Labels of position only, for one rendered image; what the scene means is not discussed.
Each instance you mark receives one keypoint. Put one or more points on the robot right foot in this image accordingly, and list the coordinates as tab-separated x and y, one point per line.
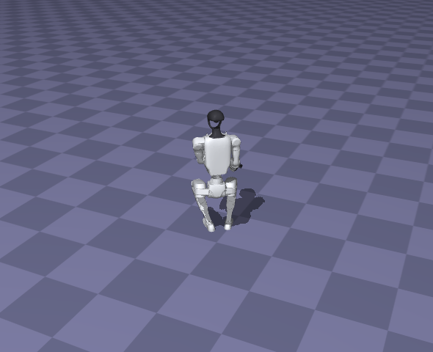
228	226

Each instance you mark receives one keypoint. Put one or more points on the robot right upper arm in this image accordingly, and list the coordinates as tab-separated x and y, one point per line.
235	150

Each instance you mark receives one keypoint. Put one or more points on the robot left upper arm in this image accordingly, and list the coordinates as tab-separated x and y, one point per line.
198	143

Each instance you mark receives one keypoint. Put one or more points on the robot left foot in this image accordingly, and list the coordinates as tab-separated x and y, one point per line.
210	227

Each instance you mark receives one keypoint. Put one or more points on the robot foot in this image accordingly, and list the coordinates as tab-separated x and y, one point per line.
210	227
228	226

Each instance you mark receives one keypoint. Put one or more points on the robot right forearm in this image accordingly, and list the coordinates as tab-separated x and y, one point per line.
233	168

